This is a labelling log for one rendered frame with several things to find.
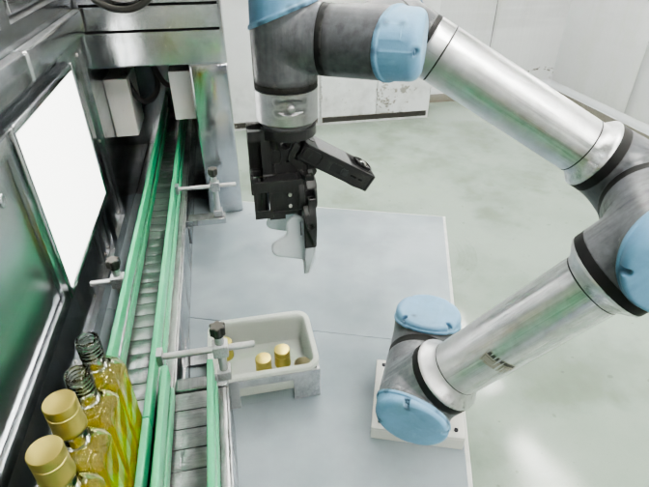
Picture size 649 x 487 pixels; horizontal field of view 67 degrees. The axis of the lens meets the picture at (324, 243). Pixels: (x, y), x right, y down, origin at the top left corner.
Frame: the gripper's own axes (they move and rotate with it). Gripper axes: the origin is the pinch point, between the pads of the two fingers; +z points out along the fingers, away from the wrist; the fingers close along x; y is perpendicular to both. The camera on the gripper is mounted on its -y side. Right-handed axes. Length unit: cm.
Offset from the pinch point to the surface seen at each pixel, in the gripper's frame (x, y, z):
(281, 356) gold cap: -15.8, 3.7, 36.9
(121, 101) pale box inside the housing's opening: -102, 41, 7
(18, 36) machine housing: -47, 45, -23
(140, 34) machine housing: -90, 30, -15
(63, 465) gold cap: 25.8, 28.8, 3.5
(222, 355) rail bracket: -4.8, 14.8, 22.9
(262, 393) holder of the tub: -9.3, 8.6, 40.0
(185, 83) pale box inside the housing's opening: -100, 21, 2
